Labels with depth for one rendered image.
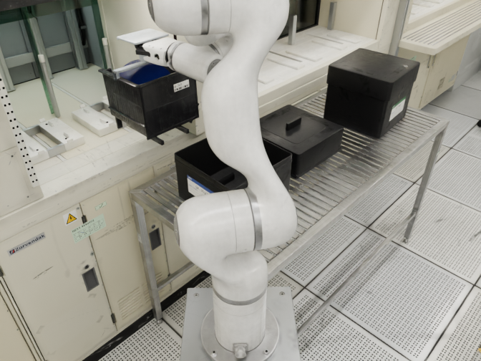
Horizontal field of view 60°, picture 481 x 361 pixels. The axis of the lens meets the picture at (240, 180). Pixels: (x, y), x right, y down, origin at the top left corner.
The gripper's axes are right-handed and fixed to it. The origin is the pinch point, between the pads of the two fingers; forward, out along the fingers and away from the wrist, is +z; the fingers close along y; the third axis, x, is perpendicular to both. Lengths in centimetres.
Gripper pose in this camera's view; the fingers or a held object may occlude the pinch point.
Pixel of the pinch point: (144, 43)
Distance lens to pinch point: 136.8
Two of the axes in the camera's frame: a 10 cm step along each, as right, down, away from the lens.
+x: 0.0, -8.1, -5.9
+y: 7.0, -4.2, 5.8
